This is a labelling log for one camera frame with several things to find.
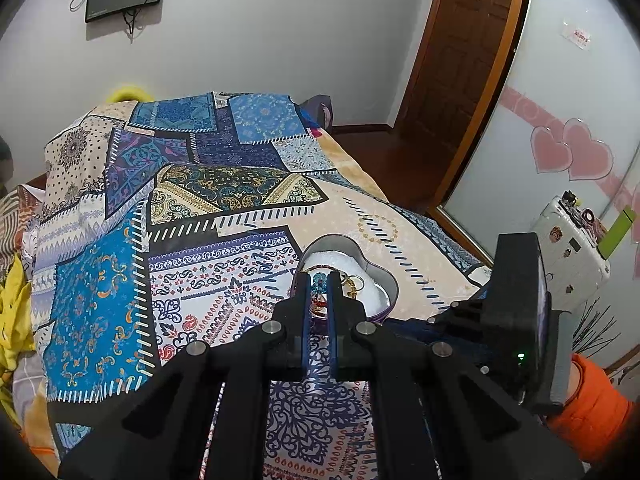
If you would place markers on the yellow fleece blanket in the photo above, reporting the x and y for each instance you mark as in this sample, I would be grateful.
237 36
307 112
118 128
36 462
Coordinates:
12 320

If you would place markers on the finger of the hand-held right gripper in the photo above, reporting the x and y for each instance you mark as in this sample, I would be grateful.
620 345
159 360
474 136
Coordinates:
465 335

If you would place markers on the white door sticker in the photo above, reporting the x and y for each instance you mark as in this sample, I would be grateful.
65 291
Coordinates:
576 35

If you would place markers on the green bottle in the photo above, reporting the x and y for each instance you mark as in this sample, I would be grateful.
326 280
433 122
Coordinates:
619 232

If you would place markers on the purple heart-shaped tin box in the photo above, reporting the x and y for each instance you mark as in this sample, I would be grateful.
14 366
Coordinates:
377 285

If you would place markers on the white suitcase with stickers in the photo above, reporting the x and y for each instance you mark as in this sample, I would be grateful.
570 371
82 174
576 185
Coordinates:
570 255

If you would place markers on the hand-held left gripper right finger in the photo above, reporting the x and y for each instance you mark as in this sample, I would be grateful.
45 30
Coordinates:
333 330

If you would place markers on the yellow round object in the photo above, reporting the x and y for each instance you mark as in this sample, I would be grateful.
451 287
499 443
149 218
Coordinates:
129 95

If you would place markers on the dry dark twigs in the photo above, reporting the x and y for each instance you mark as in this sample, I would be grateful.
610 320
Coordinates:
595 327

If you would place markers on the person's right forearm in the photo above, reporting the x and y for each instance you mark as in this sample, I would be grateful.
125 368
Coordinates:
595 405

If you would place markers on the white heart-print sliding door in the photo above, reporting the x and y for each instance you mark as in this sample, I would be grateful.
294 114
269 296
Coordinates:
565 110

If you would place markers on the dark blue bag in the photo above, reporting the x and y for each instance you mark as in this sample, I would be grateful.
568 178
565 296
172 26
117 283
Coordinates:
317 110

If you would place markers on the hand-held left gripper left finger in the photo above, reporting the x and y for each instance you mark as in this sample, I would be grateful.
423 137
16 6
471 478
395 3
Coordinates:
304 330

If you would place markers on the patchwork printed blanket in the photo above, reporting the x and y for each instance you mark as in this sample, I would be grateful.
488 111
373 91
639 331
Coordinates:
200 210

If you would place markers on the brown wooden door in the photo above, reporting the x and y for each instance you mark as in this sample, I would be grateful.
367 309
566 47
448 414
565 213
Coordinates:
460 75

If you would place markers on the striped patterned quilt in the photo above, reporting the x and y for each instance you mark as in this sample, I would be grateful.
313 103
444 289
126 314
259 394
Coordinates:
20 220

